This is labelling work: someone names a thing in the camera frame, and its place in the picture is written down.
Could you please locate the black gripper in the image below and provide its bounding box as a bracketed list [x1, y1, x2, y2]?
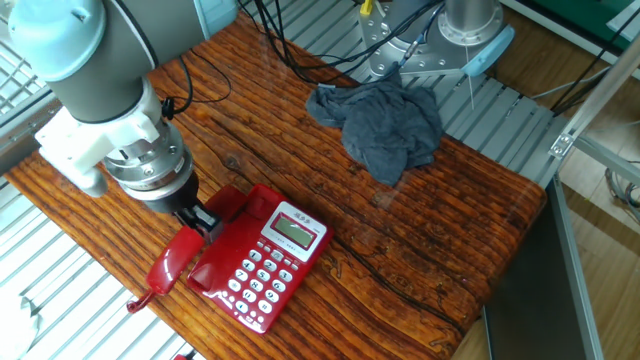
[142, 172, 224, 244]

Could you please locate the red telephone handset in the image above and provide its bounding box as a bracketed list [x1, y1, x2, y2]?
[145, 184, 249, 296]

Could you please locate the red telephone base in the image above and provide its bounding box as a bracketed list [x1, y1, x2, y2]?
[186, 183, 335, 335]

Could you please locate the dark grey towel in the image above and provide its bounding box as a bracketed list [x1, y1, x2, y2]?
[305, 74, 445, 187]

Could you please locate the white cloth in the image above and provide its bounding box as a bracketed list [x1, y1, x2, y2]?
[0, 294, 41, 360]

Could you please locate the white zip tie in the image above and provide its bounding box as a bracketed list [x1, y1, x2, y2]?
[462, 44, 476, 111]

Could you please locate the red coiled phone cord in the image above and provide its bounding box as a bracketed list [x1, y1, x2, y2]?
[125, 288, 157, 314]

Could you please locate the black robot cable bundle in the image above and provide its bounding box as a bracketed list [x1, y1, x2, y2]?
[162, 0, 446, 121]

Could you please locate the aluminium frame bar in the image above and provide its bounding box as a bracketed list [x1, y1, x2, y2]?
[548, 29, 640, 186]

